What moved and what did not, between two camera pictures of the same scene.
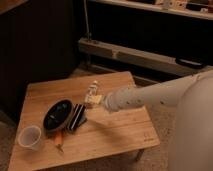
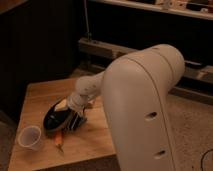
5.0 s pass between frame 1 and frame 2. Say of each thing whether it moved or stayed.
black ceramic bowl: stayed
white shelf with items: stayed
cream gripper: moved
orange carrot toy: stayed
